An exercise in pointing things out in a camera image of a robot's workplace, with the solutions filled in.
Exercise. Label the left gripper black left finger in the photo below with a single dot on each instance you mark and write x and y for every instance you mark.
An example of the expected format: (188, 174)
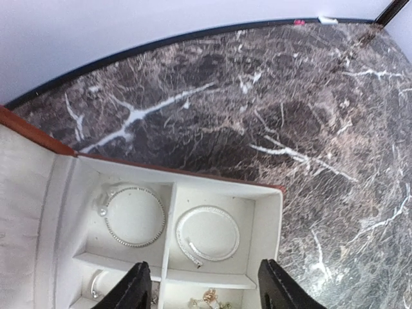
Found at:
(132, 291)

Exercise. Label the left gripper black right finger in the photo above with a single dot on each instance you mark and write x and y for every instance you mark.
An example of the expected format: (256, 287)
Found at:
(278, 290)

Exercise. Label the silver wrap bangle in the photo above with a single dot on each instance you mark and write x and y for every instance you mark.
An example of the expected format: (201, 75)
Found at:
(207, 234)

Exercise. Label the silver beaded bangle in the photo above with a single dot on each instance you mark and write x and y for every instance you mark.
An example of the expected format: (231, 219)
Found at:
(136, 216)

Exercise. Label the brown wooden jewelry box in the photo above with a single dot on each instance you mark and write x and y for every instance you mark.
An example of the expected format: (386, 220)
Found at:
(74, 225)

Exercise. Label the pearl stud earrings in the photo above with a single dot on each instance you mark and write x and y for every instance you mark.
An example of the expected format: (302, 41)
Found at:
(102, 200)

